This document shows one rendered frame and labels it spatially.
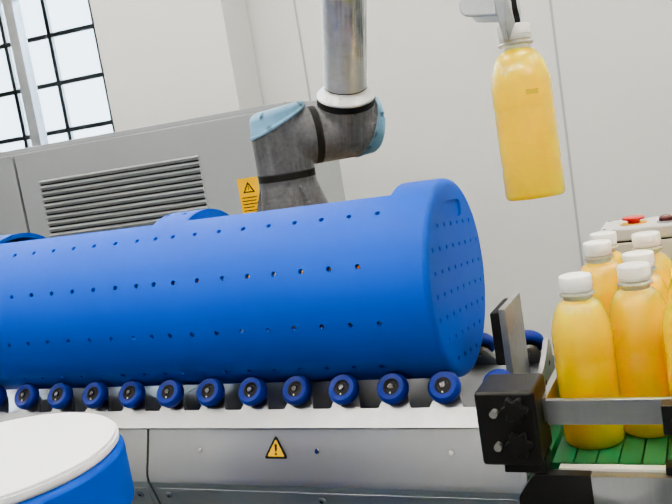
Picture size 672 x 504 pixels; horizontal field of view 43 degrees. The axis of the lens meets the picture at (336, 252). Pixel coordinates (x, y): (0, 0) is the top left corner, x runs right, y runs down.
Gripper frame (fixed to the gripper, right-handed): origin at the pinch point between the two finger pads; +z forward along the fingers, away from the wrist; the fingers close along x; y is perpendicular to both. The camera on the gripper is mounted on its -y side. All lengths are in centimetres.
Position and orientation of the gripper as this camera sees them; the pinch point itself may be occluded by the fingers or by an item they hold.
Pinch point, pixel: (514, 30)
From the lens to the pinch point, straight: 107.8
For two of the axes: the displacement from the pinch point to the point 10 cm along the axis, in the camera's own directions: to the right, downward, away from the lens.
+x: -3.9, 1.3, -9.1
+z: 2.0, 9.8, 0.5
